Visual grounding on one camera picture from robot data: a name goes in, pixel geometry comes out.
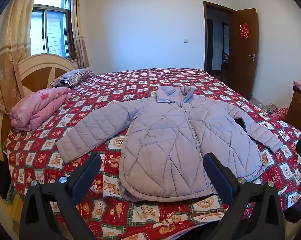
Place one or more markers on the pink box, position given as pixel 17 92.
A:
pixel 299 84

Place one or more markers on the wide beige patterned curtain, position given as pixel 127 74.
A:
pixel 13 55

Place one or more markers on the dark cloth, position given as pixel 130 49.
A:
pixel 0 180

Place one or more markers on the brown wooden cabinet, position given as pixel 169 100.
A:
pixel 299 107

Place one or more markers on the folded pink floral quilt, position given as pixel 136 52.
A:
pixel 35 107

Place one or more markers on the red paper door decoration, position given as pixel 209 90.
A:
pixel 244 30

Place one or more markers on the dark wooden door frame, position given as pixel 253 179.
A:
pixel 204 30

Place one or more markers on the narrow beige patterned curtain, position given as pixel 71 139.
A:
pixel 79 30

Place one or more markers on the window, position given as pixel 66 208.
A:
pixel 55 30

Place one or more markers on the pale quilted puffer jacket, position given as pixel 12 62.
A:
pixel 165 142

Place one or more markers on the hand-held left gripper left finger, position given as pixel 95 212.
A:
pixel 86 177

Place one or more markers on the brown wooden door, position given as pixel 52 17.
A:
pixel 240 67

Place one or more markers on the bed with red patterned quilt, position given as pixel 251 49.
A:
pixel 140 80

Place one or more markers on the heap of grey clothes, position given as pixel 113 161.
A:
pixel 270 108

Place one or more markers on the yellow wooden nightstand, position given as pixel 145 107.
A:
pixel 15 207

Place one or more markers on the striped pillow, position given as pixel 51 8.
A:
pixel 70 77

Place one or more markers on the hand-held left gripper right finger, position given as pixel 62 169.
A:
pixel 218 175

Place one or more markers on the red cloth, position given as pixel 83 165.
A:
pixel 281 113

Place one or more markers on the cream and brown headboard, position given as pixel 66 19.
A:
pixel 38 72

